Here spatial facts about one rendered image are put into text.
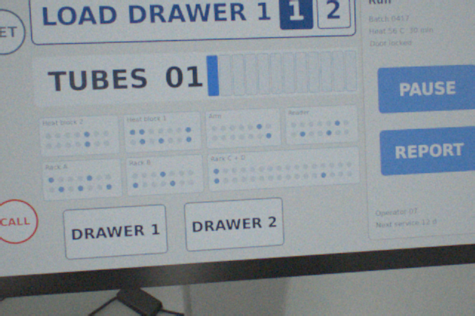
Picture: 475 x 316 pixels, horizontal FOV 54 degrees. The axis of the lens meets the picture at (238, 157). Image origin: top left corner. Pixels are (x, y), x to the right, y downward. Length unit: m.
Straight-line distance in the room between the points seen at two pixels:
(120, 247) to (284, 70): 0.22
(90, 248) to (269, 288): 0.31
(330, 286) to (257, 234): 1.19
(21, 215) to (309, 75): 0.29
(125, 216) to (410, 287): 1.36
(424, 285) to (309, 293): 0.39
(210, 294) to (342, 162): 0.31
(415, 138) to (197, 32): 0.23
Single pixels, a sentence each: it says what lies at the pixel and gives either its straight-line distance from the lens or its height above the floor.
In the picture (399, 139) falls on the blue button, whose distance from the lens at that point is 0.48.
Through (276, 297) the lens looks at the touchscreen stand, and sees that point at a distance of 0.71.
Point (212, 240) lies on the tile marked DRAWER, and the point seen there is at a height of 0.99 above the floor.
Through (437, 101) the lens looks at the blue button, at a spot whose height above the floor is 1.09.
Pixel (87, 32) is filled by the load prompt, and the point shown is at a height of 1.14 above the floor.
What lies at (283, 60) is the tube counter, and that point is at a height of 1.12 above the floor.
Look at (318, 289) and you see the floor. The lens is 1.62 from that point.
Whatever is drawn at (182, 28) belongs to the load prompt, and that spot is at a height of 1.14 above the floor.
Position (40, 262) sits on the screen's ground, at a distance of 0.47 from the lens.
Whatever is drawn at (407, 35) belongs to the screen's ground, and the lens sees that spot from 0.49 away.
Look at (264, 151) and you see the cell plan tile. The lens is 0.44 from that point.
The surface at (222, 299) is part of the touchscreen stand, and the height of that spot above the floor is 0.75.
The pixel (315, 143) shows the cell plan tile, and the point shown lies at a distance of 0.45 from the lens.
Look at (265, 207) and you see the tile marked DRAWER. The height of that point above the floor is 1.01.
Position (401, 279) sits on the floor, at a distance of 1.71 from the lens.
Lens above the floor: 1.35
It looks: 42 degrees down
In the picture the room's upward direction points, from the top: 2 degrees clockwise
